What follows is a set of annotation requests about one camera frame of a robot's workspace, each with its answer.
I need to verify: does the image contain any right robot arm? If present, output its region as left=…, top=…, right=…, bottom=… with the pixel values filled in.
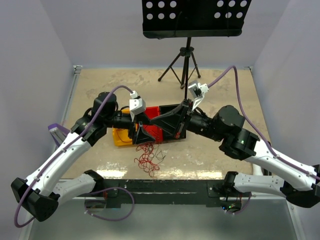
left=150, top=100, right=320, bottom=208

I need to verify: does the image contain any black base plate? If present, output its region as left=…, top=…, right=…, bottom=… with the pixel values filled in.
left=93, top=179, right=240, bottom=208

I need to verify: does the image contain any black music stand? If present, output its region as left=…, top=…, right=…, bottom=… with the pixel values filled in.
left=141, top=0, right=251, bottom=90

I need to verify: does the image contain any red plastic bin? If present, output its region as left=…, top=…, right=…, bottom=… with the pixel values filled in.
left=143, top=106, right=163, bottom=144

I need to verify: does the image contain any dark red wire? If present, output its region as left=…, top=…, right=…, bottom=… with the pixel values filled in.
left=117, top=128, right=133, bottom=144

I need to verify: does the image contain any purple cable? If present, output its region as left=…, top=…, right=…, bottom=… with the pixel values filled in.
left=207, top=65, right=320, bottom=215
left=13, top=85, right=136, bottom=228

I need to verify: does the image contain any yellow plastic bin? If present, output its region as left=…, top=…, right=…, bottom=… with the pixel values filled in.
left=111, top=108, right=135, bottom=148

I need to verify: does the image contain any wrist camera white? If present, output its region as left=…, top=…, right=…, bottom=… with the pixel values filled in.
left=129, top=90, right=147, bottom=121
left=188, top=80, right=209, bottom=111

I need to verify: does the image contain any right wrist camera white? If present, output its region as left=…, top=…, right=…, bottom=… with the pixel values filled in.
left=188, top=80, right=209, bottom=111

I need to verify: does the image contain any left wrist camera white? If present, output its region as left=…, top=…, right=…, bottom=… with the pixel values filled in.
left=129, top=90, right=147, bottom=121

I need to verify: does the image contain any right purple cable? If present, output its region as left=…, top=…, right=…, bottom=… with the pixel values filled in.
left=207, top=65, right=320, bottom=215

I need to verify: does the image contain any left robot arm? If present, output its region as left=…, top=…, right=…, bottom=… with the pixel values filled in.
left=10, top=91, right=155, bottom=222

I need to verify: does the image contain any purple holder block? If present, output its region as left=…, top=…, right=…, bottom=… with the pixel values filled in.
left=47, top=123, right=70, bottom=148

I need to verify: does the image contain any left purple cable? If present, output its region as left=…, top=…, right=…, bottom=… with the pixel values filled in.
left=13, top=85, right=136, bottom=228

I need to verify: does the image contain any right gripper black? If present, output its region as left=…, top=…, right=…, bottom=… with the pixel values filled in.
left=150, top=98, right=225, bottom=142

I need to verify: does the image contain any red wire tangle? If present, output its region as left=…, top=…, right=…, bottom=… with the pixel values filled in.
left=133, top=142, right=161, bottom=179

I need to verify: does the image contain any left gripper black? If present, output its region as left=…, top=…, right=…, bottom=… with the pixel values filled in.
left=105, top=110, right=156, bottom=144

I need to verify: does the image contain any white cylinder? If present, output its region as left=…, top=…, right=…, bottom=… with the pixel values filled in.
left=252, top=164, right=264, bottom=176

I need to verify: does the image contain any black plastic bin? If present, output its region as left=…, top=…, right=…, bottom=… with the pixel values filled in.
left=159, top=104, right=187, bottom=141

